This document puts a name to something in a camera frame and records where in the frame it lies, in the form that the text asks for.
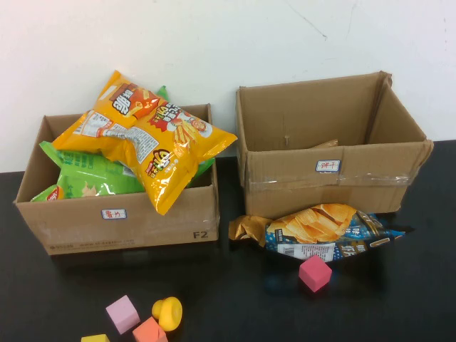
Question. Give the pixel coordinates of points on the blue ridged chips bag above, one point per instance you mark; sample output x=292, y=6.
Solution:
x=313, y=228

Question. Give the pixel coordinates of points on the yellow fries snack bag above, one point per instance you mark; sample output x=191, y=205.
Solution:
x=167, y=178

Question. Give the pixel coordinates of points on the brown snack packet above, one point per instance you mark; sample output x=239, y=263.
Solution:
x=329, y=144

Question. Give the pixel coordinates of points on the orange snack bag brown label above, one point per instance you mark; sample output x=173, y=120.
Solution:
x=117, y=103

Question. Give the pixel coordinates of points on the large green snack bag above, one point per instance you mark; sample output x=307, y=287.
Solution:
x=89, y=174

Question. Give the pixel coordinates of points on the taped open cardboard box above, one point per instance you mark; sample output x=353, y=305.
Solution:
x=303, y=196

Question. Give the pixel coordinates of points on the cardboard box with F2 print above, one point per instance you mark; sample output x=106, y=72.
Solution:
x=160, y=231

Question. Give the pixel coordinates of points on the red foam cube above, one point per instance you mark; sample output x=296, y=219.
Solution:
x=313, y=272

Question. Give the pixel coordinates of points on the yellow mushroom-shaped toy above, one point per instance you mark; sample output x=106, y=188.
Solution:
x=169, y=313

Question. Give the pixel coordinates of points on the orange foam cube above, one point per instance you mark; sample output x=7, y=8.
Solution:
x=149, y=331

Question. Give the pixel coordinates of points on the light pink foam cube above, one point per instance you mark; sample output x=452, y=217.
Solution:
x=123, y=315

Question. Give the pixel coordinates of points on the small green yellow chips bag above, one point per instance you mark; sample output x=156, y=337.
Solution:
x=50, y=195

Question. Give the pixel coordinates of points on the yellow foam cube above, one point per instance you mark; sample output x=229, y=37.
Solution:
x=95, y=338

